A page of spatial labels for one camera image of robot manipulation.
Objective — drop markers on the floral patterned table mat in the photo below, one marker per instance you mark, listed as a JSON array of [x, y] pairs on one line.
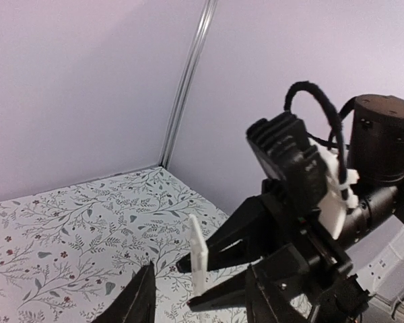
[[66, 254]]

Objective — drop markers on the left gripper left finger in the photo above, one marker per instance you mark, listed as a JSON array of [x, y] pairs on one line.
[[136, 302]]

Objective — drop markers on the white remote battery cover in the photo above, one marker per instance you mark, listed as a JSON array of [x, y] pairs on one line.
[[199, 257]]

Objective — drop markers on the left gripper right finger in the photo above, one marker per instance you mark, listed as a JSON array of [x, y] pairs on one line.
[[265, 302]]

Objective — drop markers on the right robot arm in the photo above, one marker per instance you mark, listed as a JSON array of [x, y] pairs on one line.
[[367, 135]]

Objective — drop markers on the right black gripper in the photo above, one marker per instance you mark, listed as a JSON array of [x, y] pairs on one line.
[[307, 259]]

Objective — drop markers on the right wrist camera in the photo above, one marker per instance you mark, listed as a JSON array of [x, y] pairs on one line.
[[308, 172]]

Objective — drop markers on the right aluminium frame post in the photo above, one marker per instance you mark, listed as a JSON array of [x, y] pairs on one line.
[[185, 83]]

